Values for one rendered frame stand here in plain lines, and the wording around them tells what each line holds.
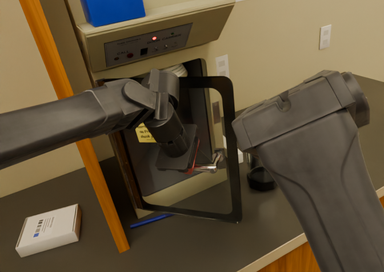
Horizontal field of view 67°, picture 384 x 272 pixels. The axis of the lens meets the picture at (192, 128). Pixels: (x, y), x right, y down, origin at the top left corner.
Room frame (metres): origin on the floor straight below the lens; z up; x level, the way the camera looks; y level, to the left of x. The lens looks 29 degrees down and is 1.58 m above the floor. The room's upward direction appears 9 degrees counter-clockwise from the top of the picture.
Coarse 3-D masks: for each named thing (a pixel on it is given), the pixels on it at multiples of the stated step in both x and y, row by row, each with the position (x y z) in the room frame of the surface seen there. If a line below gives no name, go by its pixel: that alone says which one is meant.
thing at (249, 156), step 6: (252, 156) 0.70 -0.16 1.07; (252, 162) 0.70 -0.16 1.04; (258, 162) 0.69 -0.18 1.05; (252, 168) 0.70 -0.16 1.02; (258, 168) 0.69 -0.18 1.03; (264, 168) 0.68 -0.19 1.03; (252, 174) 0.70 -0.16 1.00; (258, 174) 0.68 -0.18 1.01; (264, 174) 0.68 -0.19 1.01; (252, 180) 0.70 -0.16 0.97; (258, 180) 0.68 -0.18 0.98; (264, 180) 0.68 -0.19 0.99; (270, 180) 0.68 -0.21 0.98
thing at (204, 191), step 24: (192, 96) 0.55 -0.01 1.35; (216, 96) 0.53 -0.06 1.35; (192, 120) 0.55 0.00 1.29; (216, 120) 0.53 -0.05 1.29; (144, 144) 0.61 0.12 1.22; (216, 144) 0.54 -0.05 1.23; (144, 168) 0.61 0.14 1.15; (144, 192) 0.62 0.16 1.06; (168, 192) 0.59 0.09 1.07; (192, 192) 0.57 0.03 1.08; (216, 192) 0.54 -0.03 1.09; (240, 192) 0.52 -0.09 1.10; (192, 216) 0.57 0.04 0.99; (216, 216) 0.55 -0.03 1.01; (240, 216) 0.52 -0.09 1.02
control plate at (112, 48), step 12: (192, 24) 0.64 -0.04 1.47; (144, 36) 0.61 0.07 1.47; (156, 36) 0.62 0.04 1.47; (168, 36) 0.64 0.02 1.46; (180, 36) 0.66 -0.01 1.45; (108, 48) 0.59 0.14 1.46; (120, 48) 0.60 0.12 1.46; (132, 48) 0.62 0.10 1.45; (144, 48) 0.63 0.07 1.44; (168, 48) 0.67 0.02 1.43; (108, 60) 0.61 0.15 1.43; (120, 60) 0.63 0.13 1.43; (132, 60) 0.65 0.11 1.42
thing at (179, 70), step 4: (180, 64) 0.78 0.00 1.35; (164, 68) 0.74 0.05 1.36; (168, 68) 0.74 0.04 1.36; (172, 68) 0.75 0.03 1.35; (176, 68) 0.76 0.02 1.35; (180, 68) 0.77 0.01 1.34; (184, 68) 0.79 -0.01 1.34; (176, 72) 0.75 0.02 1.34; (180, 72) 0.76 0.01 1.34; (184, 72) 0.78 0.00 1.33; (136, 76) 0.75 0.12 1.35; (140, 76) 0.74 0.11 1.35; (144, 76) 0.74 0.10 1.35; (180, 76) 0.75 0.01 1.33; (184, 76) 0.76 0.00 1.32
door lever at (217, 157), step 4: (212, 156) 0.54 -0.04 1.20; (216, 156) 0.53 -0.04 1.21; (220, 156) 0.53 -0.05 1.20; (216, 160) 0.52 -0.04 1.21; (220, 160) 0.53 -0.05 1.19; (196, 164) 0.51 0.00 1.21; (200, 164) 0.51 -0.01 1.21; (204, 164) 0.51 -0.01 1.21; (208, 164) 0.51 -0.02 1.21; (212, 164) 0.50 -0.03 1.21; (216, 164) 0.51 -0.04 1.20; (196, 168) 0.50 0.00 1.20; (200, 168) 0.50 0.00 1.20; (204, 168) 0.50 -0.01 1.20; (208, 168) 0.49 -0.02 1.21; (212, 168) 0.49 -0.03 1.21; (216, 168) 0.49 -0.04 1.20; (204, 172) 0.50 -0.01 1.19; (208, 172) 0.49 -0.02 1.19; (212, 172) 0.49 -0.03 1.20
